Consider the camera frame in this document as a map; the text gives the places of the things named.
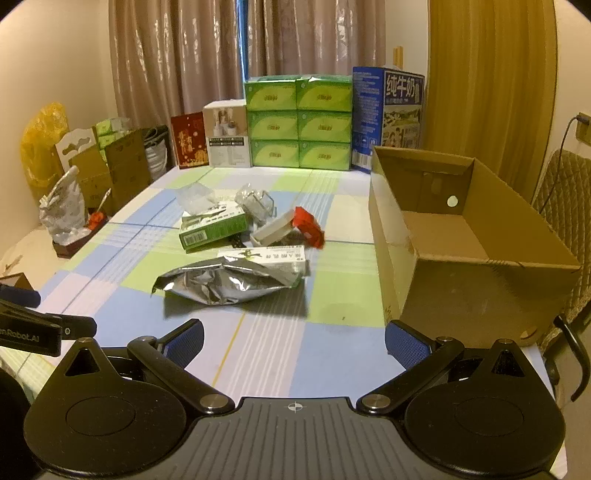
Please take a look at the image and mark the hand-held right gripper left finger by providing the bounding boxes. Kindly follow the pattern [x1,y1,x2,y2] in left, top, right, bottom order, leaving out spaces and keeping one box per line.
[62,318,236,416]

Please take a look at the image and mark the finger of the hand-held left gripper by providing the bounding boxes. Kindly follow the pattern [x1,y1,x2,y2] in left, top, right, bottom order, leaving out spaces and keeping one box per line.
[0,282,41,308]
[60,316,98,340]

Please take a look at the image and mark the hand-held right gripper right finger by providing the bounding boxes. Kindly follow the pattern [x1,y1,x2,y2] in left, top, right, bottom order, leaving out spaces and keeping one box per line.
[355,320,529,416]

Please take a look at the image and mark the silver foil bag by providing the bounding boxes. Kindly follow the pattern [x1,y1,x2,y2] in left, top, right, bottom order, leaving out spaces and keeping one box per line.
[152,258,301,306]

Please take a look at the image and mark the brown cardboard box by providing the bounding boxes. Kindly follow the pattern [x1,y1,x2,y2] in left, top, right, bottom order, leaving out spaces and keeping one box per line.
[368,145,583,348]

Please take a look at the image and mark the green and white medicine box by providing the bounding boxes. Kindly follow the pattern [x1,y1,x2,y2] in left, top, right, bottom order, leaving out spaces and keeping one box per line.
[179,206,249,254]

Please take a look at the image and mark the long white carton box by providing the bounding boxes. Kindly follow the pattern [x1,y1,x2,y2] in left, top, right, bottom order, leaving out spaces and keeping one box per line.
[217,244,309,278]

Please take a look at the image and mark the white square night light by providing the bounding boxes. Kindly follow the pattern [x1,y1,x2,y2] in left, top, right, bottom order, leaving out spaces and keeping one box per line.
[250,209,296,246]

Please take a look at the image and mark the red packet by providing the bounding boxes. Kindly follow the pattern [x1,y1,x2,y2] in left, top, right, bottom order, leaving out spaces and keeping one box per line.
[292,206,326,249]

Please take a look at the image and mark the checked cloth desktop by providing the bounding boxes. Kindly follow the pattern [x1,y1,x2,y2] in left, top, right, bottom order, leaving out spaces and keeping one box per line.
[0,165,555,402]

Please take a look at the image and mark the dark wooden tray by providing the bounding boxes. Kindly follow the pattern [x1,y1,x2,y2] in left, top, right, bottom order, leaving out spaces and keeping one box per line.
[52,215,110,258]

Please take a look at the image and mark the crumpled silver printed bag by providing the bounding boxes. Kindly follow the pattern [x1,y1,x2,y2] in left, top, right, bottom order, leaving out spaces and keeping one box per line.
[39,166,88,243]

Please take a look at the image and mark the brown cardboard carton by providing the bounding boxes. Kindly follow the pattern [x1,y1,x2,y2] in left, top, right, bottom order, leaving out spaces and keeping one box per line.
[69,148,114,215]
[104,129,151,204]

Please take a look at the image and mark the yellow plastic bag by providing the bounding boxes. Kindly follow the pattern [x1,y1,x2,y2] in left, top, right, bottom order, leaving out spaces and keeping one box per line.
[19,102,70,204]

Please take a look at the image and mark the white cut-out cardboard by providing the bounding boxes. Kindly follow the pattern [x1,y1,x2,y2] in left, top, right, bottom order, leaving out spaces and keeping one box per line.
[54,127,100,174]

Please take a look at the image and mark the black and white striped bag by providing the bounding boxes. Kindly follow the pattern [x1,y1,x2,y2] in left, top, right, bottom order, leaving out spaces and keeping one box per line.
[143,126,170,183]

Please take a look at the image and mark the small green tissue packs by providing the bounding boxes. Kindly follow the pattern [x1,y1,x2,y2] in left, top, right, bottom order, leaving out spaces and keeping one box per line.
[95,117,131,148]

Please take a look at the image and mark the red printed box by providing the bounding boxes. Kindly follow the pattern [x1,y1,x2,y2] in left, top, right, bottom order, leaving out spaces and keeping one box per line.
[170,112,207,169]

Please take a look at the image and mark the white product box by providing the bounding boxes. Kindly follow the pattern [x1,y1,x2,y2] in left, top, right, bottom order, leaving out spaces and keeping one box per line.
[203,99,252,168]

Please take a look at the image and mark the chair with quilted beige cover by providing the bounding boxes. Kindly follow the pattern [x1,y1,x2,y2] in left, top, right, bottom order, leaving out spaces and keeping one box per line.
[531,150,591,407]

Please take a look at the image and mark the blue milk carton box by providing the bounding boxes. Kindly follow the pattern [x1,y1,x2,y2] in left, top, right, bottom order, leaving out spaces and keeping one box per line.
[351,66,426,172]

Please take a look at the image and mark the stack of green tissue packs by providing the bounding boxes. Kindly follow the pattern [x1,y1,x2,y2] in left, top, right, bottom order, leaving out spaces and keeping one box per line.
[243,74,354,171]

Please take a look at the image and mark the mustard yellow curtain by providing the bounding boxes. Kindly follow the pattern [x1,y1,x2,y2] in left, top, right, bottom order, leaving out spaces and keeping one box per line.
[425,0,557,195]

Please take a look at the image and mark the beige sheer curtain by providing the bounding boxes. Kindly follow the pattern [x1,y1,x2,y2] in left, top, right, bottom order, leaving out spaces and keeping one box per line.
[261,0,386,79]
[108,0,238,134]

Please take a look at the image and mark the window pane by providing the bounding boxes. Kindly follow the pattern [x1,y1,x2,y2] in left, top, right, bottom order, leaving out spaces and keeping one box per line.
[235,0,265,84]

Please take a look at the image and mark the grey charger cable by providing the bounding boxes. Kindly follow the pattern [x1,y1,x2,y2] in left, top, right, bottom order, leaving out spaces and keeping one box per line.
[547,117,583,199]

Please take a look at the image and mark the beige wall socket with plug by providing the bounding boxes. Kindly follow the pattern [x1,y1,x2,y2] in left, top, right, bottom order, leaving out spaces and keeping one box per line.
[573,112,591,145]

